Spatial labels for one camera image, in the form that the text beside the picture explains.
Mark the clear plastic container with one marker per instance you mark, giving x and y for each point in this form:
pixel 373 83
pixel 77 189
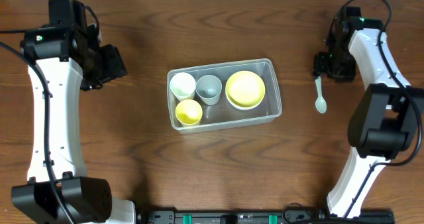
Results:
pixel 223 115

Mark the yellow plastic cup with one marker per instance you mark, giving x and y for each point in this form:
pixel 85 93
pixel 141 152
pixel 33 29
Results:
pixel 189 113

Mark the grey plastic cup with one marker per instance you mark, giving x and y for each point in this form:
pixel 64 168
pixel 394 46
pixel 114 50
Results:
pixel 209 89

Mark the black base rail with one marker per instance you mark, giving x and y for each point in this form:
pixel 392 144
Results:
pixel 289 215

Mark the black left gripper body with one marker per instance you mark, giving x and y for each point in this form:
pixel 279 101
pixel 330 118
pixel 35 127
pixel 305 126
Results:
pixel 112 63

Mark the white plastic cup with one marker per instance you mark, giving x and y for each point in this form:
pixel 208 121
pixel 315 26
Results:
pixel 183 85

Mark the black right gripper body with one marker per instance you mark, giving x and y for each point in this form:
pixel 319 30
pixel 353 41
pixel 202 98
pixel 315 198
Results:
pixel 319 65

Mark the mint green plastic spoon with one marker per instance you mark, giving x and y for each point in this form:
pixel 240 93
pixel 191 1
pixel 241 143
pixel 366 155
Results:
pixel 320 103

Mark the white plastic bowl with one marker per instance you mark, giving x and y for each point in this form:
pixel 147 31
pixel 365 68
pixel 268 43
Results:
pixel 253 101

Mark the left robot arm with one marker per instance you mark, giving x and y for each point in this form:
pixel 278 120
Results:
pixel 65 57

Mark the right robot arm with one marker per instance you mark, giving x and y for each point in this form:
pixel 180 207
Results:
pixel 385 121

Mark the yellow plastic bowl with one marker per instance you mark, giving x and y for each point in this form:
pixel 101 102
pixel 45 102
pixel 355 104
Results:
pixel 244 83

